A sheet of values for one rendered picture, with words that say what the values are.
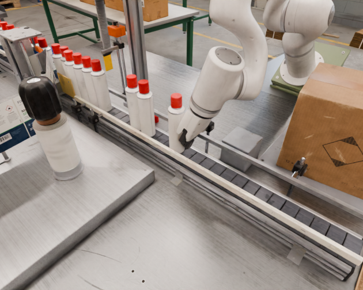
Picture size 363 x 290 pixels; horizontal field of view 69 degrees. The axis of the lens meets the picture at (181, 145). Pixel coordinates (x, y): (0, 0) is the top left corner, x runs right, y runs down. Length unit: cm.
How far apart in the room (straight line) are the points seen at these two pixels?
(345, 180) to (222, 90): 47
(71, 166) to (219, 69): 50
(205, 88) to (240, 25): 15
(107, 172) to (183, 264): 35
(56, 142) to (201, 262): 48
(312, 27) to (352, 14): 511
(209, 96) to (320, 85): 34
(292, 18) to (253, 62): 43
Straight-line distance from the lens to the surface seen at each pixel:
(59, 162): 80
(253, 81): 65
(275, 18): 107
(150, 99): 85
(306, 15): 105
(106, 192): 78
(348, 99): 79
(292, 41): 118
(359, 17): 614
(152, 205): 79
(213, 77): 59
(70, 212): 77
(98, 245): 75
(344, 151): 83
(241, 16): 62
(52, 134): 74
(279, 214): 70
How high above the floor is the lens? 146
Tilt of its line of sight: 40 degrees down
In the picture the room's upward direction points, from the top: straight up
